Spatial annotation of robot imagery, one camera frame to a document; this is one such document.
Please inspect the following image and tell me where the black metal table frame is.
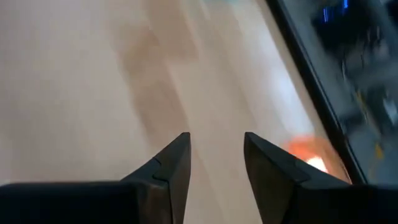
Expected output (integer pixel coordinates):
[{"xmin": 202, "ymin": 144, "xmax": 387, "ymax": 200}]
[{"xmin": 265, "ymin": 0, "xmax": 369, "ymax": 185}]

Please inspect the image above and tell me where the small orange translucent plate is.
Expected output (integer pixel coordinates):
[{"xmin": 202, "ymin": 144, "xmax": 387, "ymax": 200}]
[{"xmin": 282, "ymin": 134, "xmax": 353, "ymax": 185}]

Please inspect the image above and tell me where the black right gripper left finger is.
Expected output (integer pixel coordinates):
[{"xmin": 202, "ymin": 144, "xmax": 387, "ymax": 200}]
[{"xmin": 0, "ymin": 131, "xmax": 192, "ymax": 224}]

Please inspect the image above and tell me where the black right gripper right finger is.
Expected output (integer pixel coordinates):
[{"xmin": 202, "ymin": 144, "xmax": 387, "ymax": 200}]
[{"xmin": 243, "ymin": 131, "xmax": 398, "ymax": 224}]

